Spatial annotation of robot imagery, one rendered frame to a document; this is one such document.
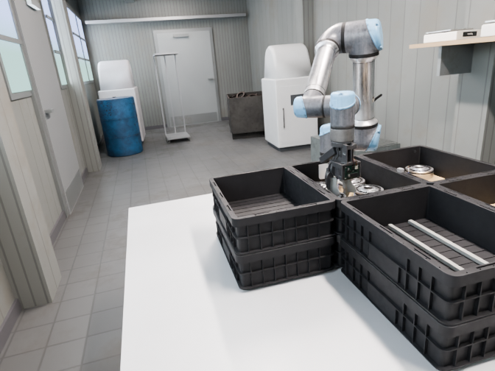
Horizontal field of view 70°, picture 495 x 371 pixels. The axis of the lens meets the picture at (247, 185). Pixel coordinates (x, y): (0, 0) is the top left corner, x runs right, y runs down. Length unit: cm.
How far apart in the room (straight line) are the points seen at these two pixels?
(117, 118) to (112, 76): 116
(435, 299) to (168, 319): 63
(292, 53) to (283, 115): 91
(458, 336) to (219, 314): 53
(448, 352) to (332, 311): 27
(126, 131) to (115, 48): 302
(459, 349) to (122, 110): 582
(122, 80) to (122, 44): 190
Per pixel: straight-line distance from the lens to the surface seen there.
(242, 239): 96
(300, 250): 102
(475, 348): 90
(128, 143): 628
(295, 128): 539
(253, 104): 647
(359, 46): 152
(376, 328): 94
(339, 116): 113
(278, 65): 537
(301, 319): 95
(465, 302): 80
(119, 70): 715
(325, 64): 141
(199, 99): 892
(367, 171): 140
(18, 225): 242
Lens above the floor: 131
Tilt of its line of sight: 19 degrees down
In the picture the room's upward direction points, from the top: 5 degrees counter-clockwise
